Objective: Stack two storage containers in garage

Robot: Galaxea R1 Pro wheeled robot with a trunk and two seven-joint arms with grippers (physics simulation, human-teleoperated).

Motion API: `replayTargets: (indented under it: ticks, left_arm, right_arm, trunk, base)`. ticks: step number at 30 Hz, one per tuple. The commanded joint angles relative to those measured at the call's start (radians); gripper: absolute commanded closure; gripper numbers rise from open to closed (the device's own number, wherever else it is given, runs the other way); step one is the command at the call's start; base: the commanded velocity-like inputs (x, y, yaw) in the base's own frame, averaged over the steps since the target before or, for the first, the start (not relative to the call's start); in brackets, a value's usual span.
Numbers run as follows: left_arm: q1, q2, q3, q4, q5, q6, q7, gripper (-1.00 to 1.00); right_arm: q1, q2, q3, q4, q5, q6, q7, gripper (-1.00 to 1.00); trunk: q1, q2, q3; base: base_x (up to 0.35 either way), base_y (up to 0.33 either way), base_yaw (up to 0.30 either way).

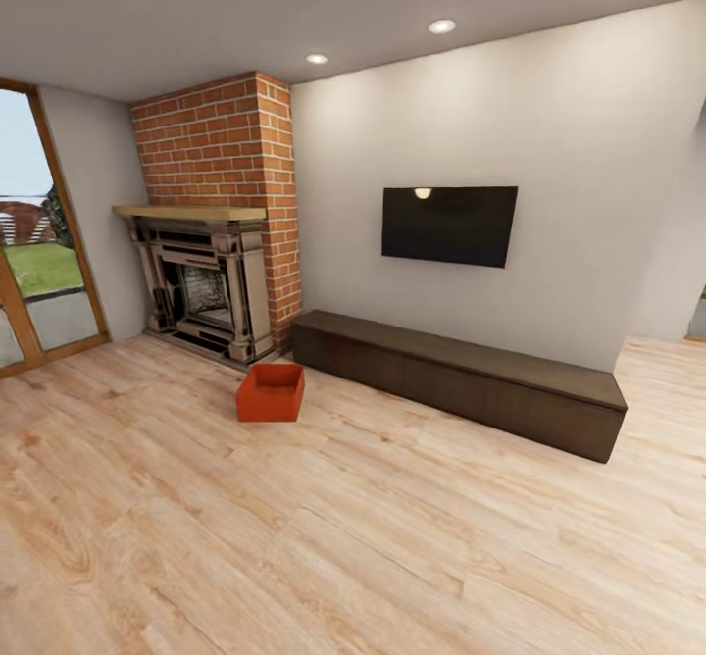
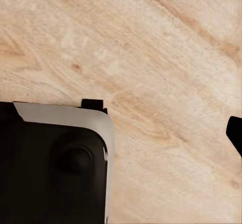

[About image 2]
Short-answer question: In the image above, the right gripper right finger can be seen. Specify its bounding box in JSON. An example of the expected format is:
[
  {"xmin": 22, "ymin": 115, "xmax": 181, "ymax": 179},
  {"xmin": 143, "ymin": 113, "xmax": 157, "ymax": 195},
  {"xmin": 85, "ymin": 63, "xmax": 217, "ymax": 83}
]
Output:
[{"xmin": 226, "ymin": 116, "xmax": 242, "ymax": 157}]

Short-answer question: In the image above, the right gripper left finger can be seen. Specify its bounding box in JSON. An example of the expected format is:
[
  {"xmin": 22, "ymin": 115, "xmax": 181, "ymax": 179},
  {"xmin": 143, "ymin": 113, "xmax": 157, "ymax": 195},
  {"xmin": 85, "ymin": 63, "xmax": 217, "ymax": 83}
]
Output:
[{"xmin": 0, "ymin": 116, "xmax": 26, "ymax": 177}]

